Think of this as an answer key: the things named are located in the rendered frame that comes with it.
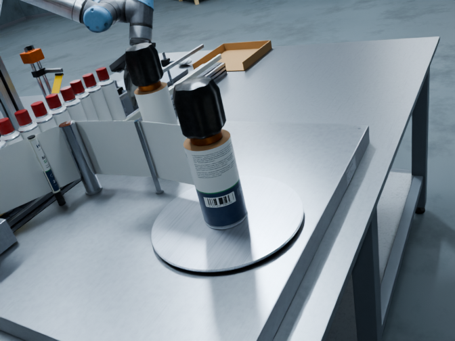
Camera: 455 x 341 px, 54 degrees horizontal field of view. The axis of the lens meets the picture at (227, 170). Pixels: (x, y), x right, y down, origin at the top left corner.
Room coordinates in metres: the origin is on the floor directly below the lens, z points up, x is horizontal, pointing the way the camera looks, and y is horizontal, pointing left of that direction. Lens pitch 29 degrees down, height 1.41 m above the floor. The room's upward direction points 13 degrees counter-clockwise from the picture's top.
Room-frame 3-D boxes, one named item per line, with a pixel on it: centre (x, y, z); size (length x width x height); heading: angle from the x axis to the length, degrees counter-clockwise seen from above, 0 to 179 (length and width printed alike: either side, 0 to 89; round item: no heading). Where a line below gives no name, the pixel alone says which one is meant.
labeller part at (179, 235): (0.74, 0.02, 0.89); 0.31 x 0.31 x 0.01
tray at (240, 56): (2.04, -0.15, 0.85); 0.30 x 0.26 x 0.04; 145
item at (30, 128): (1.13, 0.48, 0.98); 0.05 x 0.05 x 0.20
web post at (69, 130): (1.00, 0.34, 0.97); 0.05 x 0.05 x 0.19
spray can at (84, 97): (1.30, 0.37, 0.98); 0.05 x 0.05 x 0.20
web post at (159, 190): (0.91, 0.17, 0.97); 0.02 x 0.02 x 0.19
